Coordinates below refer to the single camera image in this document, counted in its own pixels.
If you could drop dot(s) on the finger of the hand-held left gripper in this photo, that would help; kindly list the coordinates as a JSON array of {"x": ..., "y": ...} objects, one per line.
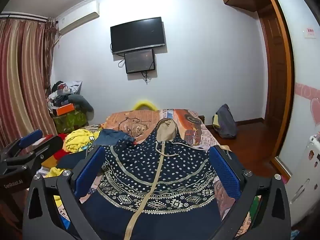
[
  {"x": 30, "y": 138},
  {"x": 51, "y": 150}
]

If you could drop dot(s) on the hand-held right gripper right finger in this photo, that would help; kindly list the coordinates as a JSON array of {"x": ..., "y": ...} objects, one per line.
[{"x": 225, "y": 173}]

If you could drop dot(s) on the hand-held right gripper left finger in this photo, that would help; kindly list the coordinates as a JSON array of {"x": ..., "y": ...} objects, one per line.
[{"x": 90, "y": 173}]

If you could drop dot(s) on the navy patterned hoodie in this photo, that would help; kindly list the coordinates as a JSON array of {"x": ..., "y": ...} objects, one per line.
[{"x": 160, "y": 170}]

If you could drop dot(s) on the pile of clothes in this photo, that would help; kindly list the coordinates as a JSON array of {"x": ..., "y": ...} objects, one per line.
[{"x": 58, "y": 92}]

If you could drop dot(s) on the red fluffy cloth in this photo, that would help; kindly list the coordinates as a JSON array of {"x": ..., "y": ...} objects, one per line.
[{"x": 60, "y": 152}]

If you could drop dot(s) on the yellow fleece garment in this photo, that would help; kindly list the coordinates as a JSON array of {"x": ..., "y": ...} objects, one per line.
[{"x": 80, "y": 140}]

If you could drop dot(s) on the green patterned cloth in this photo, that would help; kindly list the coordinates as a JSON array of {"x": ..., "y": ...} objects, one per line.
[{"x": 71, "y": 122}]

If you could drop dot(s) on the orange box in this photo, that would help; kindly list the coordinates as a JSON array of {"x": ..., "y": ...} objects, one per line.
[{"x": 65, "y": 109}]

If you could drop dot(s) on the blue denim jeans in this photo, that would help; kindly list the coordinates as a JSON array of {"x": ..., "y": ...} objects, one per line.
[{"x": 112, "y": 136}]

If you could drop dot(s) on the grey bag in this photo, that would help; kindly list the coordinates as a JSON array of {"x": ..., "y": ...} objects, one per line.
[{"x": 226, "y": 122}]

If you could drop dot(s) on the grey garment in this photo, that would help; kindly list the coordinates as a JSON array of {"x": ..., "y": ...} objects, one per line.
[{"x": 82, "y": 102}]

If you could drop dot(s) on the striped red curtain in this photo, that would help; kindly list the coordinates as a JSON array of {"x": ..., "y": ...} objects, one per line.
[{"x": 20, "y": 75}]

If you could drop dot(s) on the printed bed cover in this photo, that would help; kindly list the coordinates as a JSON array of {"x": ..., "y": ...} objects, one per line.
[{"x": 140, "y": 125}]

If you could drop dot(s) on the white air conditioner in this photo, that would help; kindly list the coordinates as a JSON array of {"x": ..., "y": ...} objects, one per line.
[{"x": 80, "y": 17}]

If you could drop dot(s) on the pink wall sticker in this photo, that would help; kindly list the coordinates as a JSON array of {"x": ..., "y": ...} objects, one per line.
[{"x": 308, "y": 97}]

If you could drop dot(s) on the curtain rail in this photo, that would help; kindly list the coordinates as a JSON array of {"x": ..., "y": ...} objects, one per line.
[{"x": 22, "y": 17}]

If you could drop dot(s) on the small black wall monitor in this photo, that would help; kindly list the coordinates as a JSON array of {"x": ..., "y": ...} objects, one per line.
[{"x": 140, "y": 61}]

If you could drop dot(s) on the black wall television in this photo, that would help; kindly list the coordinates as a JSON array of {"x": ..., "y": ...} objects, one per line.
[{"x": 137, "y": 35}]

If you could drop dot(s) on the white wall switch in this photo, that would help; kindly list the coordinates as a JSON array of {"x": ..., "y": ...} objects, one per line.
[{"x": 309, "y": 32}]

